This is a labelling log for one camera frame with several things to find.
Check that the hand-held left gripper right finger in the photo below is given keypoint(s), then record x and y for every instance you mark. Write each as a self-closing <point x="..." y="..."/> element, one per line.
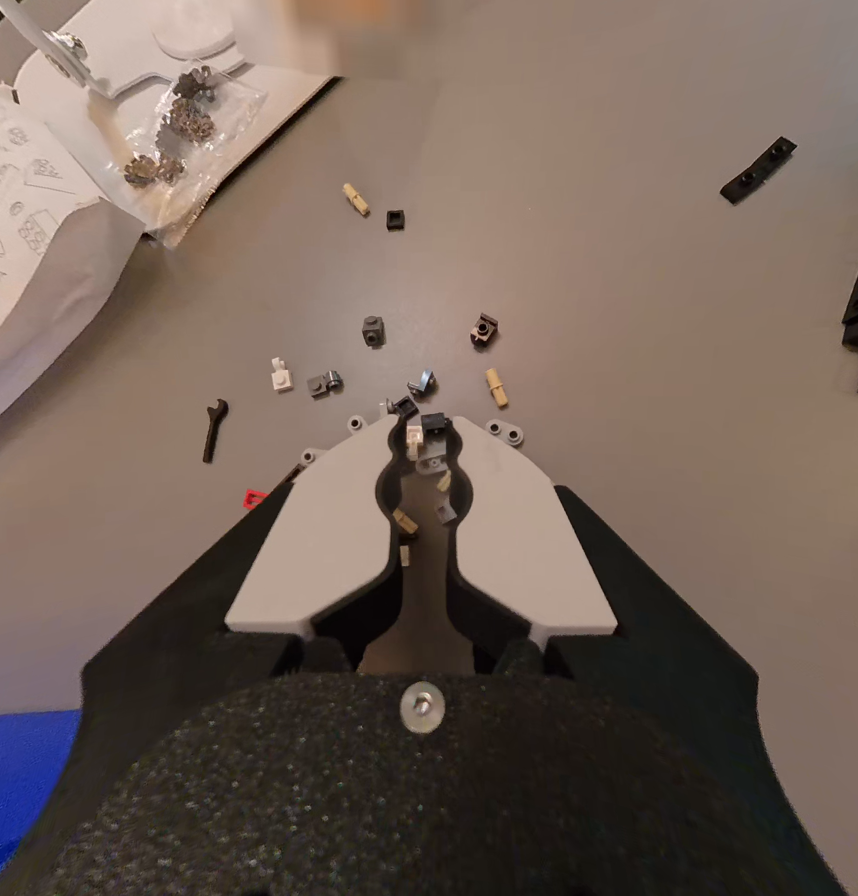
<point x="534" y="560"/>

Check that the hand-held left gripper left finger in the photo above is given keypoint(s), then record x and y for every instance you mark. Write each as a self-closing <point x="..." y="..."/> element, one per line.
<point x="310" y="553"/>

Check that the glossy black brick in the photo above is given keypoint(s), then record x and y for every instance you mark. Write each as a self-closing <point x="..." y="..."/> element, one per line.
<point x="434" y="423"/>

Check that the dark grey stud brick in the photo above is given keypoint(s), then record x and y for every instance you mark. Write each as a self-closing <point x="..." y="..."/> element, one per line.
<point x="373" y="332"/>

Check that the grey desk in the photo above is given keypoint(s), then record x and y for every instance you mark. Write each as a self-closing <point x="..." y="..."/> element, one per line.
<point x="611" y="350"/>

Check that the dark grille tile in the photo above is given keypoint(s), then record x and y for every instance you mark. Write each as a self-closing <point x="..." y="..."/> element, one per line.
<point x="289" y="477"/>

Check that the red grille tile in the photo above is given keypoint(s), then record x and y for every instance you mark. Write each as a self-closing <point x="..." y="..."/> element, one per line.
<point x="250" y="498"/>

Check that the dark single stud plate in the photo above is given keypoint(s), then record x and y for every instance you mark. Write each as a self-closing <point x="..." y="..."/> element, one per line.
<point x="446" y="512"/>

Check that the black toy wrench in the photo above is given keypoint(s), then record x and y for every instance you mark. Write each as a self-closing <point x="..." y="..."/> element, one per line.
<point x="210" y="437"/>

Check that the white clip plate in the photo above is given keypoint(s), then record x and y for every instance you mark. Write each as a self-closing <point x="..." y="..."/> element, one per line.
<point x="415" y="435"/>
<point x="283" y="381"/>

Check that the dark grey clip plate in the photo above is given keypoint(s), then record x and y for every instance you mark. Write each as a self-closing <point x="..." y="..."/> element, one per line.
<point x="320" y="386"/>

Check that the dark hollow square tile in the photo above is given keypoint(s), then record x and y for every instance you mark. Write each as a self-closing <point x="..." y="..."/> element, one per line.
<point x="406" y="407"/>

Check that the black stud brick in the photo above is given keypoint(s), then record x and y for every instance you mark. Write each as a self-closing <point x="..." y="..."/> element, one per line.
<point x="485" y="330"/>

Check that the small black square tile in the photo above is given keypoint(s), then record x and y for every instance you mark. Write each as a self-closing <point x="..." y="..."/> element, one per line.
<point x="397" y="219"/>

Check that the blue plastic bin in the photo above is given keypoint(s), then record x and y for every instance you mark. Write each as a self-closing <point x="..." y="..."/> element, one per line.
<point x="23" y="770"/>

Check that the open instruction booklet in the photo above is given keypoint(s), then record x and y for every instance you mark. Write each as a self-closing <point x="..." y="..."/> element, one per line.
<point x="44" y="280"/>

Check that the black curved long plate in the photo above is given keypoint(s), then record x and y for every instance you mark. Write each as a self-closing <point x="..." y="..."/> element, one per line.
<point x="758" y="171"/>

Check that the clear plastic parts bag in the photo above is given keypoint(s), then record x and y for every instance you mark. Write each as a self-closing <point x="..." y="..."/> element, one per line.
<point x="184" y="122"/>

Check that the white book stand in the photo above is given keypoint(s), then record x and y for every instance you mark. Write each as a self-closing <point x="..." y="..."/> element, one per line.
<point x="135" y="42"/>

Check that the grey angle bracket piece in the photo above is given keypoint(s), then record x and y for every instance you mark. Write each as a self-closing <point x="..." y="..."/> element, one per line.
<point x="423" y="383"/>

